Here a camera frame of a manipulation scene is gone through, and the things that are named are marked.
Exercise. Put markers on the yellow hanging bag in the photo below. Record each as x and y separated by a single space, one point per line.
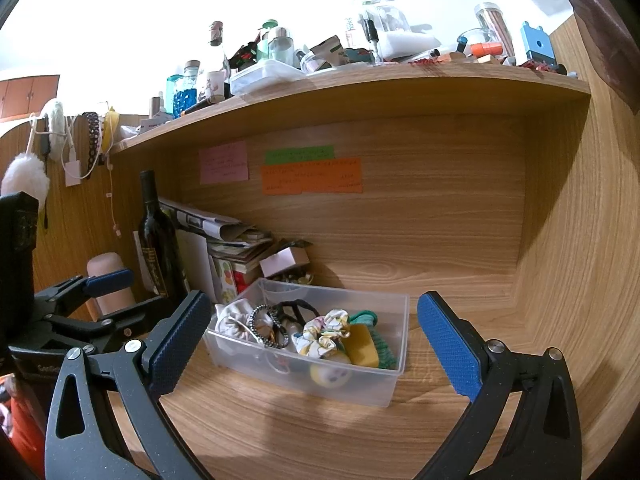
111 130

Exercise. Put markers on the glass bottle with blue liquid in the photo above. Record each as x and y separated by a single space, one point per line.
189 95

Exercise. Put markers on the clear acrylic organizer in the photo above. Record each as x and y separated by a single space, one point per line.
390 25

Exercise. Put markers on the green sticky note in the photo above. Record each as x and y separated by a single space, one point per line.
300 154

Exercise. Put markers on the pale pink tumbler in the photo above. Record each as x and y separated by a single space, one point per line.
112 305

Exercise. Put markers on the white sock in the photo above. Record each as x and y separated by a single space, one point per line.
234 317

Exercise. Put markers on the green pump bottle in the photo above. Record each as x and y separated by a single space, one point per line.
266 42

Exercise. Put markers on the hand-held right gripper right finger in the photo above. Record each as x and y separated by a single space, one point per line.
450 345

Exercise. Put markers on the dark wine bottle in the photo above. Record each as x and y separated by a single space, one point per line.
157 250

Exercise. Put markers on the rolled newspaper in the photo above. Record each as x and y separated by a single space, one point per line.
205 220

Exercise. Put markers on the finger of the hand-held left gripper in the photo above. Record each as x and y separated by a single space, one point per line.
100 327
109 281

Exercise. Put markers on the orange sticky note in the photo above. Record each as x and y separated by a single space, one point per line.
312 176

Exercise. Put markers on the black lace headband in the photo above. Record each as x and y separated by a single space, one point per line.
91 145

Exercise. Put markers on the yellow round sponge ball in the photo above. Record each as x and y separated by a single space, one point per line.
327 372

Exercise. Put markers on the grey glittery scrunchie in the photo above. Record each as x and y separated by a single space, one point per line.
256 327

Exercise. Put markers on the pink sticky note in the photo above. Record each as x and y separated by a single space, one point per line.
224 162

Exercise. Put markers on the tall clear corked bottle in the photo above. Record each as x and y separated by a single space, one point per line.
218 60

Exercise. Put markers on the floral scrunchie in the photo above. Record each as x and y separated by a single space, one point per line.
320 332

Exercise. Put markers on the white fluffy pad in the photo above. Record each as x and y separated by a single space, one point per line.
54 122

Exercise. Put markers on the yellow sponge block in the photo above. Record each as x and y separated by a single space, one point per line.
362 345

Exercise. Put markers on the white card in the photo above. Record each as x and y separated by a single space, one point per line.
197 265

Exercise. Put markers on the light blue bottle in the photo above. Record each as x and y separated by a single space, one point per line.
173 92

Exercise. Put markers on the white power adapter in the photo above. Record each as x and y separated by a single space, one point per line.
73 172

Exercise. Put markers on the yellow teal sponge balls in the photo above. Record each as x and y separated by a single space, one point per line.
386 352

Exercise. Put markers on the wooden wall cabinet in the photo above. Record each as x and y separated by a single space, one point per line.
27 95

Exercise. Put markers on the orange cloth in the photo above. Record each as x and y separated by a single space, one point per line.
22 425

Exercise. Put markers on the fruit print box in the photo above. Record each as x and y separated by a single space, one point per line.
227 280

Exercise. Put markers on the clear jar with silver lid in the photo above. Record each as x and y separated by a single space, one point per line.
281 47

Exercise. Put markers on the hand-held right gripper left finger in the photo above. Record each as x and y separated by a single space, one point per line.
180 345

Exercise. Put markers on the clear jar with brown sticks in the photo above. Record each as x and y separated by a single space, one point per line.
495 27

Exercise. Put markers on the white flat plastic container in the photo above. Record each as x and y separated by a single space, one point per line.
265 76

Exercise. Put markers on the stack of books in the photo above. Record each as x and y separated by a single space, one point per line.
240 250

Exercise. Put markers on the blue plastic block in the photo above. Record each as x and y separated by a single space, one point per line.
536 42

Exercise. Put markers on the red box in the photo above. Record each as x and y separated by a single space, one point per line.
246 281

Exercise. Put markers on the dark tube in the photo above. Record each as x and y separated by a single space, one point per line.
200 106

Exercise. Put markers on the white fluffy duster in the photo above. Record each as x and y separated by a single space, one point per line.
25 175

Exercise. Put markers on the wooden shelf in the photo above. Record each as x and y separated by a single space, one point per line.
350 95

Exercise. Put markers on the clear plastic box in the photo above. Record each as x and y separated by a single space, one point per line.
350 380

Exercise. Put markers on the mauve curtain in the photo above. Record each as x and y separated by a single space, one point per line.
600 15

